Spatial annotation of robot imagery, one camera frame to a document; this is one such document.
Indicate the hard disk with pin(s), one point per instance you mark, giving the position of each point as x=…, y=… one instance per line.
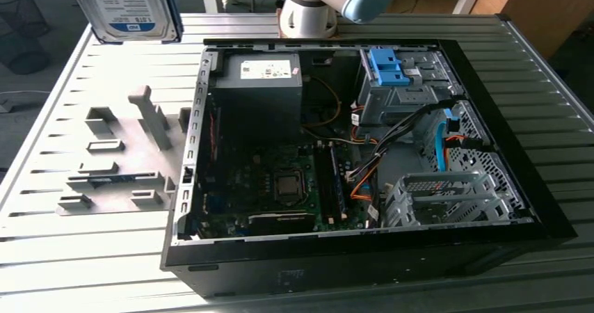
x=129, y=7

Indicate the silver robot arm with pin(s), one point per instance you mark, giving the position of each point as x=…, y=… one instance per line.
x=308, y=14

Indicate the silver disk bay cage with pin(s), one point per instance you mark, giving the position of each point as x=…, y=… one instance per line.
x=444, y=194

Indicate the silver CPU in socket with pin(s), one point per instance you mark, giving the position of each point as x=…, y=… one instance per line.
x=287, y=184

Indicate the RAM stick blue label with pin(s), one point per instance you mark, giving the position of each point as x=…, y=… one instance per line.
x=336, y=181

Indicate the grey power supply unit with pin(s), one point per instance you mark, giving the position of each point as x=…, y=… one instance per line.
x=259, y=101

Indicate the green motherboard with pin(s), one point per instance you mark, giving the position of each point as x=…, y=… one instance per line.
x=250, y=188

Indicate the black graphics card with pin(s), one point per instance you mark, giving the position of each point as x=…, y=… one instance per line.
x=283, y=222

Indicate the grey optical drive cage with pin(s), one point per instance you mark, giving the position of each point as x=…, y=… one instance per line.
x=403, y=97

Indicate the blue plastic bay latch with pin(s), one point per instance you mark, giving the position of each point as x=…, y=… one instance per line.
x=387, y=67

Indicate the grey parts rack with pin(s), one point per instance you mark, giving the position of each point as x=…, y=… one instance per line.
x=148, y=118

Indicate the black open PC case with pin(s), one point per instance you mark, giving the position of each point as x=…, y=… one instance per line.
x=324, y=267

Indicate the dark RAM stick spare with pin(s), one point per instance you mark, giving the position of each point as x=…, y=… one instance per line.
x=116, y=179

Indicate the wooden cabinet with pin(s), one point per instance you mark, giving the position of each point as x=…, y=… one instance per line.
x=547, y=14

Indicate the black mesh wastebasket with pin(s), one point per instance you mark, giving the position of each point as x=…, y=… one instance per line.
x=23, y=41

